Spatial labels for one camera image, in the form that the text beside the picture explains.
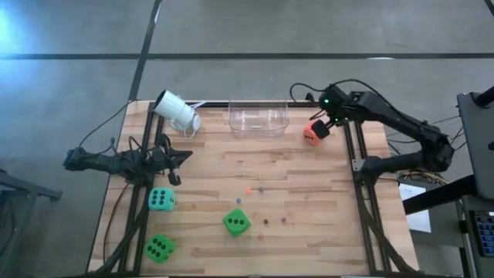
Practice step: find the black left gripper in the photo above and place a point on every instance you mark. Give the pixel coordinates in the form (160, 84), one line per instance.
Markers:
(160, 162)

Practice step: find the grey equipment cabinet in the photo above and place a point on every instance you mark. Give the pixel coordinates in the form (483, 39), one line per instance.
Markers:
(474, 146)

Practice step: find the black aluminium table frame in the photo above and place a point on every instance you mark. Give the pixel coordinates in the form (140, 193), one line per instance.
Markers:
(216, 104)

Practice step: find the black stand beam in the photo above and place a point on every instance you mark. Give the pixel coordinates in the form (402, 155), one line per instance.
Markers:
(436, 195)

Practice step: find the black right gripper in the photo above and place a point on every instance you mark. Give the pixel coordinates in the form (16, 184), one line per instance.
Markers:
(333, 104)

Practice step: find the white bullet security camera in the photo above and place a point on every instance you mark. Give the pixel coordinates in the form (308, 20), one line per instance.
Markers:
(173, 108)

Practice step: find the large teal foam die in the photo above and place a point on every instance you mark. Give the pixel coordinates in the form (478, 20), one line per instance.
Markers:
(162, 199)

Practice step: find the black stand pole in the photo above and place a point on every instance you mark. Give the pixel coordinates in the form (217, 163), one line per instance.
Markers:
(486, 96)

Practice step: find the large green foam die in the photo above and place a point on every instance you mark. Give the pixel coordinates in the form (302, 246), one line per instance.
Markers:
(159, 248)
(236, 222)

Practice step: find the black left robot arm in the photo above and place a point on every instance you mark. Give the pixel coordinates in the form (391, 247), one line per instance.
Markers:
(108, 164)

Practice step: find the backlit keyboard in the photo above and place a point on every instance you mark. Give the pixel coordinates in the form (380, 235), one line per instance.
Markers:
(484, 231)

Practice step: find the clear plastic bin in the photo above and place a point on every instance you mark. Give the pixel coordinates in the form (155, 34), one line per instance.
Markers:
(258, 116)

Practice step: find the large orange foam die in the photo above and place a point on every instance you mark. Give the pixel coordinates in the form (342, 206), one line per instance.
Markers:
(309, 137)

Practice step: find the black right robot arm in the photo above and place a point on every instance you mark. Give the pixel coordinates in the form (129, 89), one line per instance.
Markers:
(405, 123)

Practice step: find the grey metal stand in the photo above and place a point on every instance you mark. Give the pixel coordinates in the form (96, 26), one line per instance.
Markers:
(27, 187)

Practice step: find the white paper sheet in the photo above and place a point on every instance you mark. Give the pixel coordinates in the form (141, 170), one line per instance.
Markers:
(420, 222)

